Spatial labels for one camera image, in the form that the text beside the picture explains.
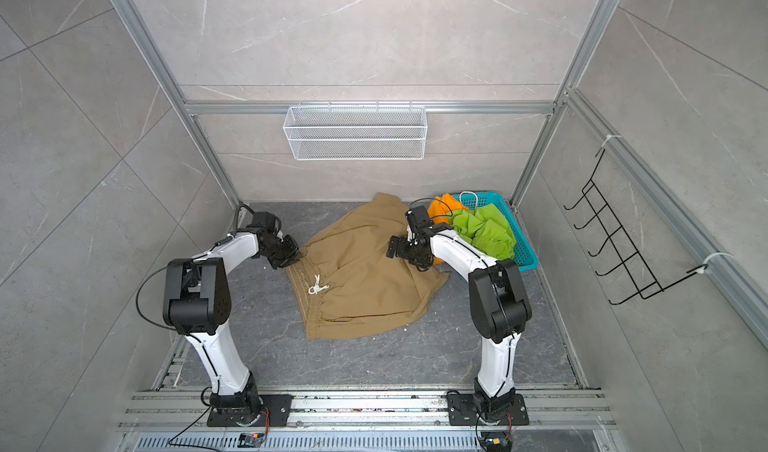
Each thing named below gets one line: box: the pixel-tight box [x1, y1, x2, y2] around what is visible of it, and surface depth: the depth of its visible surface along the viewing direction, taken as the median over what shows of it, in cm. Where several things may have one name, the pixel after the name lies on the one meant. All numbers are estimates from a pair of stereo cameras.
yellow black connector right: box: [486, 438, 512, 452], surface depth 72 cm
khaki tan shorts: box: [286, 193, 449, 341], surface depth 98 cm
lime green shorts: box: [446, 203, 517, 261], surface depth 99 cm
